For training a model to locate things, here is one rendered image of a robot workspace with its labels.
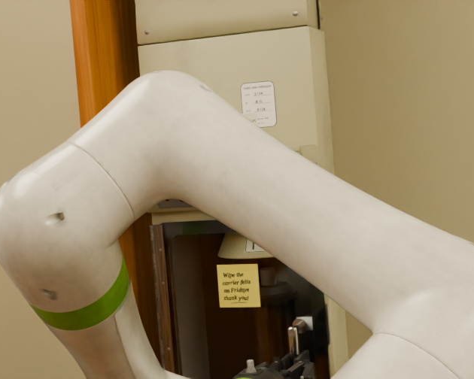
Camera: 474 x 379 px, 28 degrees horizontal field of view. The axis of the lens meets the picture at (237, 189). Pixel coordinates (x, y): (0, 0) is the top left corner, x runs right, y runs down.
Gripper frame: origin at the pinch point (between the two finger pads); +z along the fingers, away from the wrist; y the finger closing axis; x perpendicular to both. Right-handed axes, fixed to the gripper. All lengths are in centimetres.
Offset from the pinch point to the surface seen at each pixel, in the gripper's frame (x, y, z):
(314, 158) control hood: -34.2, -5.2, 2.9
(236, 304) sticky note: -9.4, 11.2, 4.4
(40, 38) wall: -66, 72, 49
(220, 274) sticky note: -14.7, 13.8, 4.5
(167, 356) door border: 0.0, 25.3, 4.5
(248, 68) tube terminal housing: -50, 6, 6
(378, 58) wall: -53, -9, 49
